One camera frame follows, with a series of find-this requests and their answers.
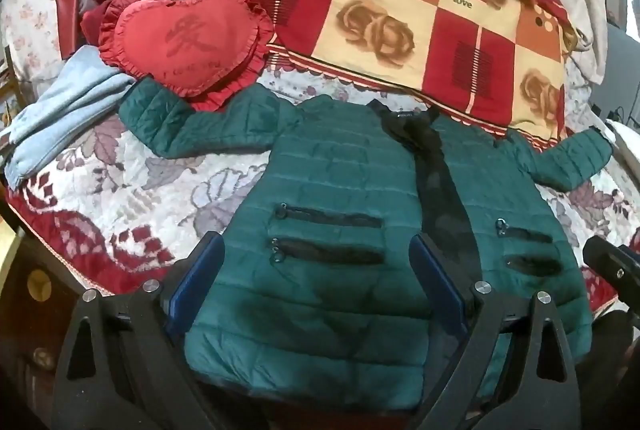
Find green quilted jacket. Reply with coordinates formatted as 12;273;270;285
119;78;615;413

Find floral red white bedspread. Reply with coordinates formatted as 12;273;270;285
5;55;640;311

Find red orange checkered quilt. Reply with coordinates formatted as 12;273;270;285
182;0;581;152

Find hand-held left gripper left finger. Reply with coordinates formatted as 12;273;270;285
50;233;226;430

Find white pink floral sheet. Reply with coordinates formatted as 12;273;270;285
0;0;68;78

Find light blue folded cloth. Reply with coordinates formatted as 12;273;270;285
2;46;138;189

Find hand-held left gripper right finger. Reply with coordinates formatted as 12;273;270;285
409;233;583;430

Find dark wooden bed frame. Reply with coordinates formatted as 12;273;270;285
0;230;103;430

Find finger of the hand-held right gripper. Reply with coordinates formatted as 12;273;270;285
582;235;640;307

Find red heart-shaped ruffled pillow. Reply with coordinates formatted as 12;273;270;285
98;0;276;112

